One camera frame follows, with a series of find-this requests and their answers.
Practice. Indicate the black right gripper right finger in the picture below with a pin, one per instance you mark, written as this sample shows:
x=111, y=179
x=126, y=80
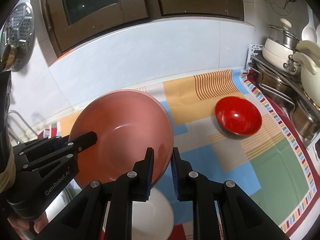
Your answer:
x=220, y=210

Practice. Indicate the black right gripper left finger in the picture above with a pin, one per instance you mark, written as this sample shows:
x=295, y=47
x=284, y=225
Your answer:
x=104, y=211

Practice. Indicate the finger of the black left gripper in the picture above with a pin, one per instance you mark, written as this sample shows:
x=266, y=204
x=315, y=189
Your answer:
x=84, y=141
x=50, y=138

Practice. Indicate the white bowl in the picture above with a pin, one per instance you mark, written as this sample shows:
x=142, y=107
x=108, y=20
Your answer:
x=153, y=219

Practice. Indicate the pink bowl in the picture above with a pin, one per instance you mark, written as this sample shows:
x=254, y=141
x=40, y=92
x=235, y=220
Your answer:
x=127, y=123

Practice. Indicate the red and black bowl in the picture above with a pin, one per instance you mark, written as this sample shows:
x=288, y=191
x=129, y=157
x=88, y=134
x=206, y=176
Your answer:
x=238, y=116

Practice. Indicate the left hand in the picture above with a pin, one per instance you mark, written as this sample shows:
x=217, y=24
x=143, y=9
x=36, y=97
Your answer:
x=20, y=224

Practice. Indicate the tall steel faucet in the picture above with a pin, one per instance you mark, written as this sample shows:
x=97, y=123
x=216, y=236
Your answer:
x=19, y=130

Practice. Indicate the colourful patterned tablecloth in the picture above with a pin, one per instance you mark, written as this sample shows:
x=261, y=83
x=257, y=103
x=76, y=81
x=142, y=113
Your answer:
x=272, y=166

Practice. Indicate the brass ladle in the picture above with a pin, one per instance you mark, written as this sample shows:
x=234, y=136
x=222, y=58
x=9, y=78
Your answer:
x=9, y=57

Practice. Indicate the round perforated steamer tray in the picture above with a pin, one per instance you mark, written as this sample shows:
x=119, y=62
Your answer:
x=18, y=31

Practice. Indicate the metal pot rack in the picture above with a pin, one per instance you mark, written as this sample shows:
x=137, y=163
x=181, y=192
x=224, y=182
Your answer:
x=287, y=90

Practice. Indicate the cream pot with glass lid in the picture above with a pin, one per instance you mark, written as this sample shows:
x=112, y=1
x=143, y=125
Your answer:
x=280, y=47

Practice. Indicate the cream kettle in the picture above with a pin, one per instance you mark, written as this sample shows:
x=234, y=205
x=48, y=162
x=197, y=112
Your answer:
x=307, y=53

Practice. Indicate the white spoon left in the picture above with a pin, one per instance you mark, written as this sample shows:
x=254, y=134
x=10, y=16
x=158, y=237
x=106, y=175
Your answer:
x=309, y=31

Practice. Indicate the dark brown window frame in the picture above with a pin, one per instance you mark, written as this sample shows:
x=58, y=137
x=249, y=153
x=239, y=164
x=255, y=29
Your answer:
x=72, y=22

